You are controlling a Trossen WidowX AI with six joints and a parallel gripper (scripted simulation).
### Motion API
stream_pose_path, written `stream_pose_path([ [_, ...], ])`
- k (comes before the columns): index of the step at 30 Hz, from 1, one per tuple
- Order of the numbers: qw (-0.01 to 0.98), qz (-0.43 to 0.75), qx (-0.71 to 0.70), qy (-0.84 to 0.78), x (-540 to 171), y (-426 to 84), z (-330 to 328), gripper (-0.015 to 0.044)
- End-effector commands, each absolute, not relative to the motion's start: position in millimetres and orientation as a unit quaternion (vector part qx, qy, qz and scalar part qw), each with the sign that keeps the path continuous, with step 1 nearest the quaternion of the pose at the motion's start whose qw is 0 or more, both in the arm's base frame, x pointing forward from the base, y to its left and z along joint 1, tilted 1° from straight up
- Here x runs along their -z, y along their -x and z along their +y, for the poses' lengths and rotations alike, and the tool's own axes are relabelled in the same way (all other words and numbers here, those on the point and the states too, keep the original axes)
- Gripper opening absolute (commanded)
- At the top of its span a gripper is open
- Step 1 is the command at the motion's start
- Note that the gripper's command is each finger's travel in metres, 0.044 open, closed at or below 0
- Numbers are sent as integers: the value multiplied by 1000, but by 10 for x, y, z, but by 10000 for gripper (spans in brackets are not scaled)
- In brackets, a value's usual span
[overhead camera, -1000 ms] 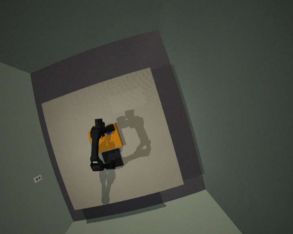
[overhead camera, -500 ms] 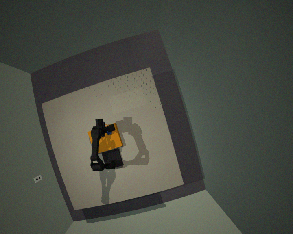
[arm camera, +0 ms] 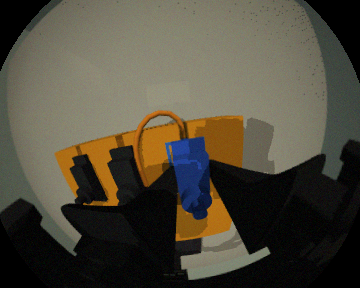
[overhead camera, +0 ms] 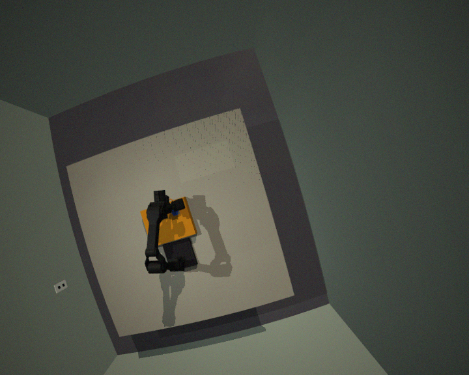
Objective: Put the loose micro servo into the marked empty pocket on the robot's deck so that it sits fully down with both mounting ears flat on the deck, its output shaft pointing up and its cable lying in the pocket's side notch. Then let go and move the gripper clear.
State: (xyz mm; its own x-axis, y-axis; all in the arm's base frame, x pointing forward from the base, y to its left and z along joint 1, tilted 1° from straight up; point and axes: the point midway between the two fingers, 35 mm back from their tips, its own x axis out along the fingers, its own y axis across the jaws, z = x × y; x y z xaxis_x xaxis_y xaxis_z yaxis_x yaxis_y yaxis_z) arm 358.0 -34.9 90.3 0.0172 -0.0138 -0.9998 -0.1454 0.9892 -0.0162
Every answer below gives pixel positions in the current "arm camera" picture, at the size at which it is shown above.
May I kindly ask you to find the orange rectangular block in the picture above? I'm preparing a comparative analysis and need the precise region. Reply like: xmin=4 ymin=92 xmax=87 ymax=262
xmin=55 ymin=115 xmax=244 ymax=241

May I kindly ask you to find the blue micro servo with orange cable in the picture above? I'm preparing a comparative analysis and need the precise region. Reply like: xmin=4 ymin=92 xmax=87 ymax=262
xmin=133 ymin=111 xmax=212 ymax=220

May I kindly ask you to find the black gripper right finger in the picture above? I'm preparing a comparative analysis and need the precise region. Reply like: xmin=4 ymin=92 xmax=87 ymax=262
xmin=209 ymin=155 xmax=325 ymax=255

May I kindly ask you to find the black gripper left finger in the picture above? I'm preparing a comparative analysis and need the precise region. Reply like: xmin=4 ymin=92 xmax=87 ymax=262
xmin=60 ymin=167 xmax=177 ymax=273

